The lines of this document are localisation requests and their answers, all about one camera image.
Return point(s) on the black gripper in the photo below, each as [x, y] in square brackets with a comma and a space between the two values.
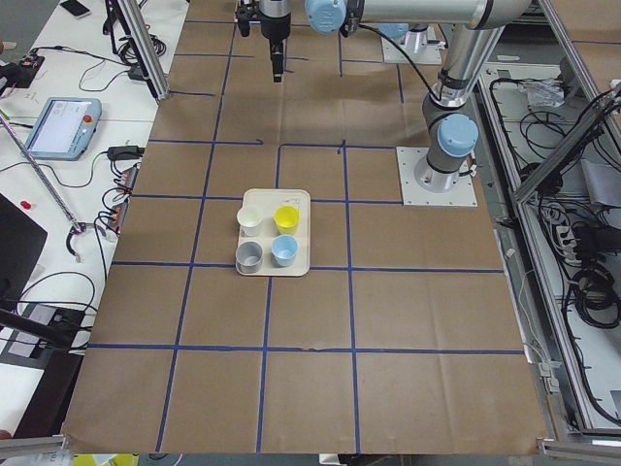
[275, 26]

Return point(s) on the yellow plastic cup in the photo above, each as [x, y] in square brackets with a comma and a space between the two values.
[287, 219]

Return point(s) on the cream white cup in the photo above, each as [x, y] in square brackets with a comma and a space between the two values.
[250, 220]

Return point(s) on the light blue cup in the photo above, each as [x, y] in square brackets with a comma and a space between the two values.
[284, 250]

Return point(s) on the grey plastic cup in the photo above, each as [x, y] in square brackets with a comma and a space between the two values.
[249, 257]

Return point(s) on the cream plastic tray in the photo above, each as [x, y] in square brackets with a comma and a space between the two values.
[269, 200]

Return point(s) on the teach pendant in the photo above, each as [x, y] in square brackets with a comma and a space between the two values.
[64, 128]

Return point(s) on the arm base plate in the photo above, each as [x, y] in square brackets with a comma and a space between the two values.
[423, 48]
[423, 186]

